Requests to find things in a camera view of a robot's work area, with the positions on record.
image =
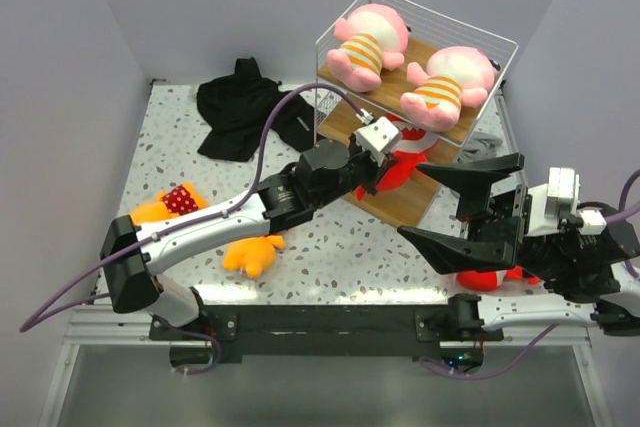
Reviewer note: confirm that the black cloth garment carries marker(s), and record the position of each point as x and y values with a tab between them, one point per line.
236	107

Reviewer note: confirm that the pink striped plush doll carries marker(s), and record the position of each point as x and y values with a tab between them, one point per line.
374	37
453	78

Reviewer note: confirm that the red whale plush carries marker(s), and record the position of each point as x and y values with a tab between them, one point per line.
410	151

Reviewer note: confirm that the orange bear plush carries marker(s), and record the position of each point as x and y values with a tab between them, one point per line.
181	200
253	256

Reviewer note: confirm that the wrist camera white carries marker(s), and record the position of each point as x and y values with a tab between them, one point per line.
378	136
554	207

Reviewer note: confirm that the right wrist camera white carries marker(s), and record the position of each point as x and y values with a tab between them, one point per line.
554	207

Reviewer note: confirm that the grey crumpled cloth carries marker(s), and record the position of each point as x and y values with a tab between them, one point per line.
481	146

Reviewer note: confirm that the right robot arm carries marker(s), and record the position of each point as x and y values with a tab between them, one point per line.
578	251

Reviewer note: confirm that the red shark plush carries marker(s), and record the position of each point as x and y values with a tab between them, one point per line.
491	280

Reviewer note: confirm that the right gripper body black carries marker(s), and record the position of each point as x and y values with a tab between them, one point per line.
506	204

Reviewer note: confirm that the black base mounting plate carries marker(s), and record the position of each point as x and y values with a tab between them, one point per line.
342	330

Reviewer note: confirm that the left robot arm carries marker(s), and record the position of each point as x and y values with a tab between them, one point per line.
136	256

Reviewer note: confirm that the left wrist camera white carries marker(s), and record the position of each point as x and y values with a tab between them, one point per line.
378	136

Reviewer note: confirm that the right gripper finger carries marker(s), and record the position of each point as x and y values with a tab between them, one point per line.
473	181
487	246

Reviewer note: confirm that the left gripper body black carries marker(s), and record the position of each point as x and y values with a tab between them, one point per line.
362	171

